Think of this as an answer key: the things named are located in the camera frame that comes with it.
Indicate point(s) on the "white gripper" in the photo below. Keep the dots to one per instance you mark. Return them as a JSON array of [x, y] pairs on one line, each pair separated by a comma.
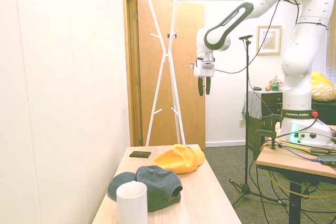
[[204, 69]]

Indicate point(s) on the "yellow baseball cap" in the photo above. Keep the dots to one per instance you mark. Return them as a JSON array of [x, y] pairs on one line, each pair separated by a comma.
[[181, 161]]

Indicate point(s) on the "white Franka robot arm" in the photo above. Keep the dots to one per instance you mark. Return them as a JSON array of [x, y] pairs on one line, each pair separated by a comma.
[[296, 58]]

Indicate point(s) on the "dark blue-grey baseball cap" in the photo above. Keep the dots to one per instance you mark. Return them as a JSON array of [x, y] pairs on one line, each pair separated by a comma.
[[157, 182]]

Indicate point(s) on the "brown wooden door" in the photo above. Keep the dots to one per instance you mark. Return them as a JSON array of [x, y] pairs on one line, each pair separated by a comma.
[[183, 103]]

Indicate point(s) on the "white wooden coat rack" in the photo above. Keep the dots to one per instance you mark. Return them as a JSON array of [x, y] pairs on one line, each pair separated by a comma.
[[166, 58]]

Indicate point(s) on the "grey cloth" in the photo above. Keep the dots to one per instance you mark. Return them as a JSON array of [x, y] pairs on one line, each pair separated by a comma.
[[253, 103]]

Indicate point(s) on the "small black bowl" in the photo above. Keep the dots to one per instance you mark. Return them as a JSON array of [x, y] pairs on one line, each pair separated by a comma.
[[257, 88]]

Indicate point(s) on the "black tripod stand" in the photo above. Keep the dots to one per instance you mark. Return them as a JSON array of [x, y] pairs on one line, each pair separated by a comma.
[[246, 129]]

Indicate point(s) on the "dark wooden dresser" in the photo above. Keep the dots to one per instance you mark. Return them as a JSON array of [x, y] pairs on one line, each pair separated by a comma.
[[271, 103]]

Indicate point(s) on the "flower decoration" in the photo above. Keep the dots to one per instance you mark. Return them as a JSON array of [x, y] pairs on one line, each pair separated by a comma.
[[275, 79]]

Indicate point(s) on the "black table clamp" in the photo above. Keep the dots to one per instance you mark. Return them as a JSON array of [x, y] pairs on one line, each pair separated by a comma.
[[258, 137]]

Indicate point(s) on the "small black flat box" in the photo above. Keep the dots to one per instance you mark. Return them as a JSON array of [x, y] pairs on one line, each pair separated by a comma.
[[140, 154]]

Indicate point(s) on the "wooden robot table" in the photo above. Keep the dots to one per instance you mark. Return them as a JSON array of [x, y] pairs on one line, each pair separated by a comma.
[[288, 162]]

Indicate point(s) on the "red stop knob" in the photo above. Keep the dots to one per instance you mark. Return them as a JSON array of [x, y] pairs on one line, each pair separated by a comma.
[[314, 114]]

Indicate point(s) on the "yellow bag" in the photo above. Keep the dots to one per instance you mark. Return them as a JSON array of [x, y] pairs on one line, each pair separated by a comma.
[[323, 87]]

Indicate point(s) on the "dark low cabinet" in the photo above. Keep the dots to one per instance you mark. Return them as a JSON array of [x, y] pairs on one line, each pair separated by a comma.
[[324, 111]]

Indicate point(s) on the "window blinds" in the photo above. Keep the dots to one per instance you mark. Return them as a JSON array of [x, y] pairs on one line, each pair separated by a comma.
[[331, 37]]

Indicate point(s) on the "white cylindrical cup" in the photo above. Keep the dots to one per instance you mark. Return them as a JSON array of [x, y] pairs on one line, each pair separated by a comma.
[[132, 203]]

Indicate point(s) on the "black flat device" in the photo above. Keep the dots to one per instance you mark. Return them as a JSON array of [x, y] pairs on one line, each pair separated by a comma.
[[328, 159]]

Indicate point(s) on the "white wall outlet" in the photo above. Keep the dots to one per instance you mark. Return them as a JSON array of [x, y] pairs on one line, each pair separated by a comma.
[[241, 123]]

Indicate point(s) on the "black camera on stand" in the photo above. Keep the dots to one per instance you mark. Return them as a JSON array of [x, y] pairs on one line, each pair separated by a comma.
[[246, 37]]

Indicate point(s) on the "framed wall picture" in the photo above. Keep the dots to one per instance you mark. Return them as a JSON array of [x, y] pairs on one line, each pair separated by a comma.
[[268, 40]]

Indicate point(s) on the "wooden door frame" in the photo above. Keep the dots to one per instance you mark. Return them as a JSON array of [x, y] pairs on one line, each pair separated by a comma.
[[130, 51]]

